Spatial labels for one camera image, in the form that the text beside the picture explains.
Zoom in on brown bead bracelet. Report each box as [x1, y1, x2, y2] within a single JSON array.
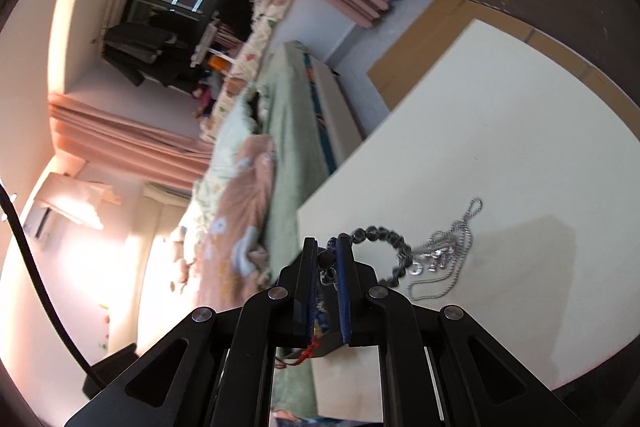
[[273, 330, 321, 371]]

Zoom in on hanging dark clothes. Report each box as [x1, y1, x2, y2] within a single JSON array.
[[102, 23, 177, 87]]

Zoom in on black cable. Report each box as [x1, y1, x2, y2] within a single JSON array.
[[0, 183, 109, 390]]

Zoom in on pink floral blanket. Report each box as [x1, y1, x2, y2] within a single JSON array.
[[176, 134, 277, 312]]

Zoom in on light green pillow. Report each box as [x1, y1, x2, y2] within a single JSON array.
[[193, 91, 260, 213]]

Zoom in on cardboard sheet on floor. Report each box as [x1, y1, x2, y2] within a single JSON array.
[[368, 0, 610, 109]]

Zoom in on green bed sheet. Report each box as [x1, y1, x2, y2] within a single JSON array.
[[249, 40, 336, 417]]

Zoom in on black jewelry box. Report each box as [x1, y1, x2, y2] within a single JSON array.
[[276, 274, 344, 369]]

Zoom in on pink curtain left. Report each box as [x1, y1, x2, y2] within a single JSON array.
[[48, 94, 214, 190]]

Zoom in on silver chain necklace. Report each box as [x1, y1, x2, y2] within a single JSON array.
[[406, 197, 484, 306]]

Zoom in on white bedside table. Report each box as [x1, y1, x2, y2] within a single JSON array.
[[297, 18, 640, 423]]

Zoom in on dark bead bracelet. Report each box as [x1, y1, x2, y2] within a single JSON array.
[[319, 224, 414, 287]]

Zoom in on window seat floral cushion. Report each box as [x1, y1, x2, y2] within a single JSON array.
[[200, 0, 293, 144]]

